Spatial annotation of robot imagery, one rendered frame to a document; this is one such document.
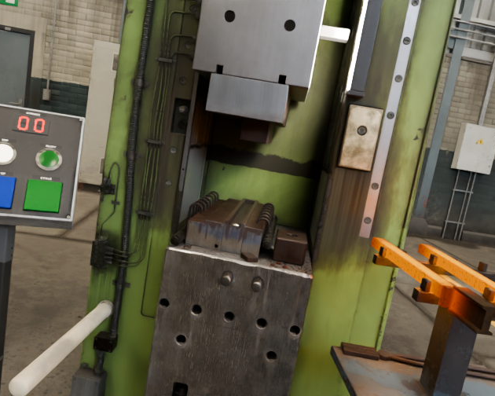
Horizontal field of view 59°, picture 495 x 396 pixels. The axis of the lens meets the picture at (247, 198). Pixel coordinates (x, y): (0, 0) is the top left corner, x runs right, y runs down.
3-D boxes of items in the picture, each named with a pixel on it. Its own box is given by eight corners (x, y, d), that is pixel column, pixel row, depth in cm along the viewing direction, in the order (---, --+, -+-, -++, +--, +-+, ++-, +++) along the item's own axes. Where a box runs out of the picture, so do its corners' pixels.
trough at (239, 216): (244, 229, 114) (245, 223, 114) (225, 225, 115) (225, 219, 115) (257, 204, 156) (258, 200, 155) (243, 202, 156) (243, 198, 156)
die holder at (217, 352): (280, 436, 115) (313, 276, 108) (142, 405, 118) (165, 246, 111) (284, 339, 170) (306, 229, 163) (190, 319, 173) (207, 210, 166)
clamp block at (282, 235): (303, 266, 114) (308, 243, 113) (271, 260, 115) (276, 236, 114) (302, 254, 126) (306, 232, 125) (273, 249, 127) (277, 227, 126)
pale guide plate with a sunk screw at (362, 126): (370, 171, 121) (383, 109, 118) (338, 165, 121) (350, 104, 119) (368, 170, 123) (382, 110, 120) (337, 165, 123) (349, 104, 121)
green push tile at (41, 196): (58, 212, 102) (62, 182, 104) (22, 209, 99) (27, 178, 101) (58, 214, 103) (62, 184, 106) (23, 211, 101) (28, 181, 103)
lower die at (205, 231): (258, 258, 115) (263, 226, 114) (185, 243, 117) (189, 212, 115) (267, 226, 156) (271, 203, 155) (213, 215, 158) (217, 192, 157)
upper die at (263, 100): (282, 123, 110) (289, 85, 108) (205, 110, 111) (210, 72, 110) (285, 127, 151) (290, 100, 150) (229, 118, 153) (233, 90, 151)
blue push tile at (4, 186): (10, 207, 98) (15, 176, 101) (-28, 204, 95) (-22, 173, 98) (11, 210, 100) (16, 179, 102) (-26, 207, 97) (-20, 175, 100)
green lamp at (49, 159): (53, 170, 104) (55, 152, 103) (34, 166, 104) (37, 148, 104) (60, 169, 107) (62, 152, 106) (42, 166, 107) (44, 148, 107)
